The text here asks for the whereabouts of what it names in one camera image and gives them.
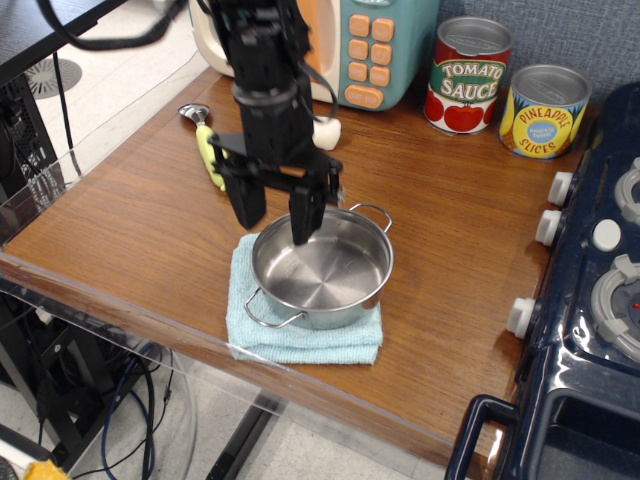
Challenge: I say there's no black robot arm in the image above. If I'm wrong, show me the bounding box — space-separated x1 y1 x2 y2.
199 1 342 245

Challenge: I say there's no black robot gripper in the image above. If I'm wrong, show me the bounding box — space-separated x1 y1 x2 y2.
207 84 346 247

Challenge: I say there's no dark blue toy stove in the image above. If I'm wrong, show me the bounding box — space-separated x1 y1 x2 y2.
446 83 639 479

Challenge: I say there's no black computer tower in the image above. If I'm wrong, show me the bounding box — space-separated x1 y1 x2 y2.
1 74 64 204

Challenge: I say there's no blue cable under table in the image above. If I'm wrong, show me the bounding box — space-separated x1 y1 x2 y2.
99 344 157 480

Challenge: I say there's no spoon with yellow-green handle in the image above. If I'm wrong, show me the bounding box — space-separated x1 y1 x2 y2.
178 103 226 192

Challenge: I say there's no light blue folded cloth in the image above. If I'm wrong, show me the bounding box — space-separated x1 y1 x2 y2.
226 234 383 365

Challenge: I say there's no plush brown white mushroom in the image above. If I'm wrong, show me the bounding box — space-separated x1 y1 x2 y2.
312 117 342 151

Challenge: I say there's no tomato sauce can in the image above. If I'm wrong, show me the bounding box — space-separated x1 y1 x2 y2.
424 16 514 134

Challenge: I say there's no teal toy microwave oven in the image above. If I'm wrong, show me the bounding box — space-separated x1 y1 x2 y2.
189 1 439 111

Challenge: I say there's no stainless steel two-handled pan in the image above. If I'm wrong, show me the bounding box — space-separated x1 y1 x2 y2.
244 203 395 330

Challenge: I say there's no black side table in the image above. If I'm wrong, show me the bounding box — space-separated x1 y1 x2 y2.
1 0 124 85

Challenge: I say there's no clear acrylic table guard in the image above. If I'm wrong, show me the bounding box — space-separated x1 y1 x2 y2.
1 69 456 461

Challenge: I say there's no pineapple slices can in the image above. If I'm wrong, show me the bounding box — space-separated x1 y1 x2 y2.
499 64 592 159

